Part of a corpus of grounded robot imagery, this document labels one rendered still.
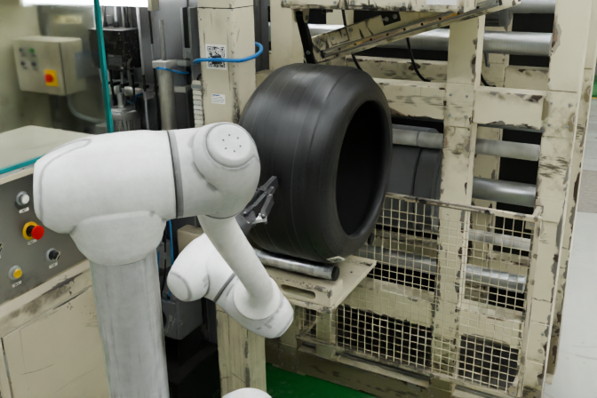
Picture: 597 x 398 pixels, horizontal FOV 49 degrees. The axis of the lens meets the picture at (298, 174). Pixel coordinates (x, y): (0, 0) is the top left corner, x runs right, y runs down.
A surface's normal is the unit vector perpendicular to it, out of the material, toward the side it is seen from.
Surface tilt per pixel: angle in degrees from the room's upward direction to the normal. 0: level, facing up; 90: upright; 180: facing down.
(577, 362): 0
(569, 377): 0
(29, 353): 90
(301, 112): 46
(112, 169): 58
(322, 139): 68
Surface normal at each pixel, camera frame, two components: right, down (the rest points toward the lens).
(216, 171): -0.02, 0.51
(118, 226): 0.26, 0.51
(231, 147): 0.36, -0.39
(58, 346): 0.88, 0.14
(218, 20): -0.47, 0.29
